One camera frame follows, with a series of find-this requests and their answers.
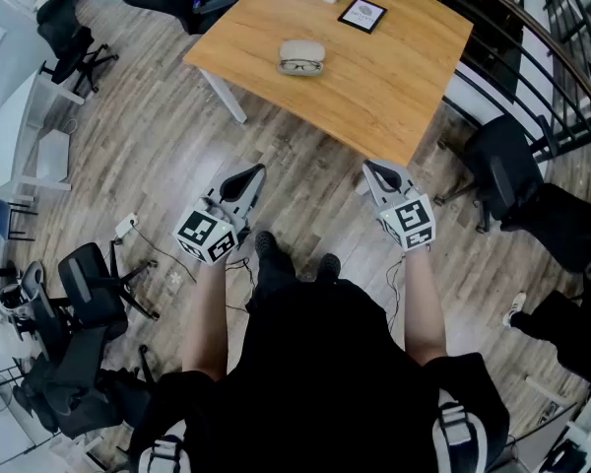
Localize white paper bag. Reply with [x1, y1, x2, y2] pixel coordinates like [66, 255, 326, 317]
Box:
[34, 117, 74, 184]

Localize white power strip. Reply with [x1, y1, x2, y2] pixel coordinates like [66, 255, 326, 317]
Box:
[113, 212, 141, 246]

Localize white desk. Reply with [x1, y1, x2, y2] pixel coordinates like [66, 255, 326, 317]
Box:
[0, 61, 86, 205]

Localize person's right black shoe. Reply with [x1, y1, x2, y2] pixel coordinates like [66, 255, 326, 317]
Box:
[316, 252, 343, 279]

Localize white grey shoulder strap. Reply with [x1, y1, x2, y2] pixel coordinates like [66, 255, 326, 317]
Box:
[137, 421, 193, 473]
[431, 388, 490, 473]

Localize black picture frame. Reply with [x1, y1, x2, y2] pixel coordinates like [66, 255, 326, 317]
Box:
[337, 0, 389, 35]

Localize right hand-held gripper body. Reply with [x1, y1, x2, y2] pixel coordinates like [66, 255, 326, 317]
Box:
[373, 187, 437, 253]

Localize black floor cable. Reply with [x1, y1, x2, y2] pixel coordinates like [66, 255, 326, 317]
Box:
[127, 223, 199, 285]

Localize person's black clothing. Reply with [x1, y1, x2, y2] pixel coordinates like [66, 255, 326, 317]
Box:
[127, 248, 511, 473]

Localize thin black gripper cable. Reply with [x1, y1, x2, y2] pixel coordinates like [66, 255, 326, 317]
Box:
[384, 255, 406, 335]

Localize beige glasses case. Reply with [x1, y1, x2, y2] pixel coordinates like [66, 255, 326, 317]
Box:
[276, 38, 327, 78]

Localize person's left forearm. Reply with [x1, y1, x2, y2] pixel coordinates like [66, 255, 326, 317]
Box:
[180, 257, 229, 382]

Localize person's right forearm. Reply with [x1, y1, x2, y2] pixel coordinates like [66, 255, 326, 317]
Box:
[402, 247, 449, 367]

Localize white grey left shoulder strap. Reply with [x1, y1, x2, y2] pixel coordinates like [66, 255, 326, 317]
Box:
[137, 421, 193, 473]

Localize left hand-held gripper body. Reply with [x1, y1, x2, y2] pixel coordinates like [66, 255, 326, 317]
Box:
[172, 179, 255, 265]

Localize white grey right shoulder strap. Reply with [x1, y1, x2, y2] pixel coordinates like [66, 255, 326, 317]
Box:
[431, 388, 490, 473]

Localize black eyeglasses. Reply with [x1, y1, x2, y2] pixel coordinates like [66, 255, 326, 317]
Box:
[279, 58, 323, 74]

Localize person's left black shoe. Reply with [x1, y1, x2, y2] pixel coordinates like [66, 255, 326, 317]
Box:
[253, 230, 280, 261]

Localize person's black shoe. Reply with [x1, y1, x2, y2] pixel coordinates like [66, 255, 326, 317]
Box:
[316, 252, 343, 279]
[253, 230, 280, 261]

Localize person's left hand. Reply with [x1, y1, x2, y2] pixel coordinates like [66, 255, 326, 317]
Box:
[202, 197, 231, 223]

